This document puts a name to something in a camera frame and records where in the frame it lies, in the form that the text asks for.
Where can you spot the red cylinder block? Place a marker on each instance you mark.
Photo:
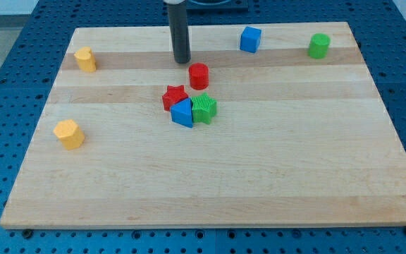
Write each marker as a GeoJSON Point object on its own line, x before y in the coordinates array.
{"type": "Point", "coordinates": [199, 76]}

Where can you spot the green star block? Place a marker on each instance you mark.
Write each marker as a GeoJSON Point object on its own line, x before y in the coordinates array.
{"type": "Point", "coordinates": [204, 108]}

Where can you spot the red star block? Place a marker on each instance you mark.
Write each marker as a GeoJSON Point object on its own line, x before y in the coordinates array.
{"type": "Point", "coordinates": [173, 95]}

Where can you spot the blue triangle block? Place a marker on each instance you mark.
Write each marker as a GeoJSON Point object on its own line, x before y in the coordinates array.
{"type": "Point", "coordinates": [181, 113]}

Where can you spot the light wooden board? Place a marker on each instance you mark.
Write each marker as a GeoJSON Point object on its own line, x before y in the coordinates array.
{"type": "Point", "coordinates": [296, 141]}

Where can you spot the blue cube block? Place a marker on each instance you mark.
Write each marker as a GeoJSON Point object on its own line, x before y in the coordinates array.
{"type": "Point", "coordinates": [250, 39]}

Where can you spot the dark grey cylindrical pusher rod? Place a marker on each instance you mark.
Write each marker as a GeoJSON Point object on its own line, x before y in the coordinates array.
{"type": "Point", "coordinates": [177, 20]}

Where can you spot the yellow hexagon block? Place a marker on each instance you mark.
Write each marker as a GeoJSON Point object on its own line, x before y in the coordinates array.
{"type": "Point", "coordinates": [69, 134]}

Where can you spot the yellow heart block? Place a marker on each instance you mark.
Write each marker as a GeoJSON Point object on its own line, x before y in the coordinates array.
{"type": "Point", "coordinates": [85, 59]}

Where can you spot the green cylinder block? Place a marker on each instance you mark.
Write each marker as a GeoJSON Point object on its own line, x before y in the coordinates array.
{"type": "Point", "coordinates": [318, 46]}

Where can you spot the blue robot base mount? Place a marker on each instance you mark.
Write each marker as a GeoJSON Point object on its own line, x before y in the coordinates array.
{"type": "Point", "coordinates": [217, 5]}

